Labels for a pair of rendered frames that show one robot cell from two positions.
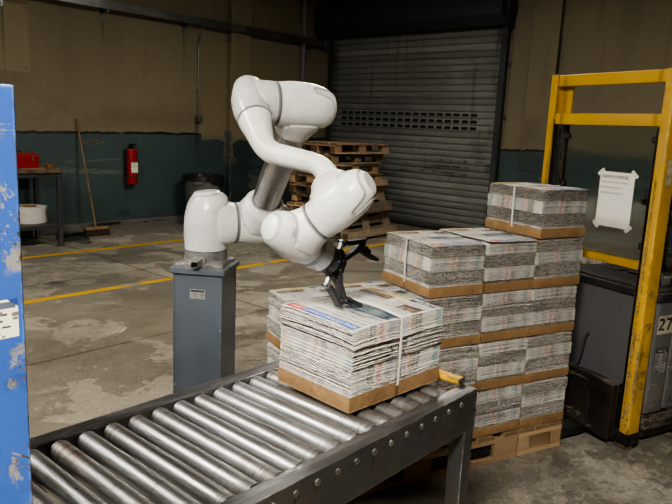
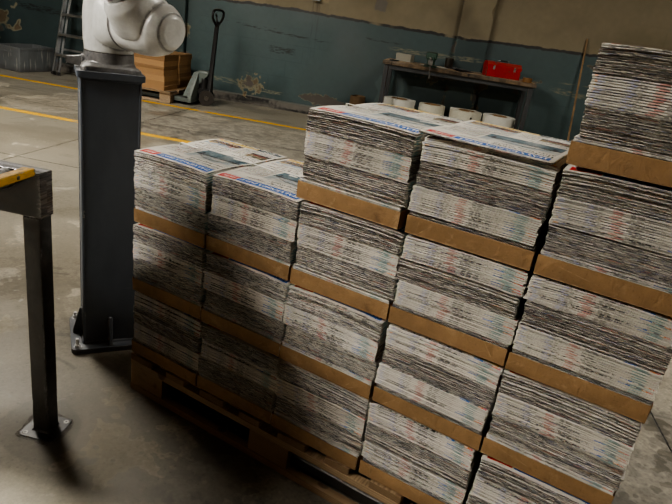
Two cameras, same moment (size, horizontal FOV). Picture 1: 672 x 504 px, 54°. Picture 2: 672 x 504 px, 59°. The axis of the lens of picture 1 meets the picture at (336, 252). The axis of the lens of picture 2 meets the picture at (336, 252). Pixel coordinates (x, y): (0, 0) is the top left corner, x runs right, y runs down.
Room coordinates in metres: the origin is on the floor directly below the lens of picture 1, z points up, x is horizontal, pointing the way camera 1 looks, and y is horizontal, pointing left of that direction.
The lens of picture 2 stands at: (1.97, -1.64, 1.26)
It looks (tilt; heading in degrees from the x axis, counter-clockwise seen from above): 21 degrees down; 56
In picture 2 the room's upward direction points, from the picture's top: 9 degrees clockwise
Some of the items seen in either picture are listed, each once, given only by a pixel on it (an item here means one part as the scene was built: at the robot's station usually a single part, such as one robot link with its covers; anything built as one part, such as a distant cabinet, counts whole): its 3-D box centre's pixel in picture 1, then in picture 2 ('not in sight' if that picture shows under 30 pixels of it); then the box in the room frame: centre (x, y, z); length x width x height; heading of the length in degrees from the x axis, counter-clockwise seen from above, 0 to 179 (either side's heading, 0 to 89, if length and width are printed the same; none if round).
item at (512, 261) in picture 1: (483, 258); (498, 188); (3.04, -0.69, 0.95); 0.38 x 0.29 x 0.23; 29
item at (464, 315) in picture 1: (399, 377); (316, 321); (2.83, -0.31, 0.42); 1.17 x 0.39 x 0.83; 118
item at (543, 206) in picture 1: (524, 314); (590, 344); (3.18, -0.95, 0.65); 0.39 x 0.30 x 1.29; 28
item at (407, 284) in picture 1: (430, 281); (382, 191); (2.90, -0.43, 0.86); 0.38 x 0.29 x 0.04; 27
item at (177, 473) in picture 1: (165, 466); not in sight; (1.33, 0.35, 0.77); 0.47 x 0.05 x 0.05; 49
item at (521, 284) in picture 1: (482, 276); (490, 223); (3.04, -0.70, 0.86); 0.38 x 0.29 x 0.04; 29
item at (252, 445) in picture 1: (234, 438); not in sight; (1.47, 0.22, 0.77); 0.47 x 0.05 x 0.05; 49
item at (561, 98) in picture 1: (546, 236); not in sight; (3.67, -1.18, 0.97); 0.09 x 0.09 x 1.75; 28
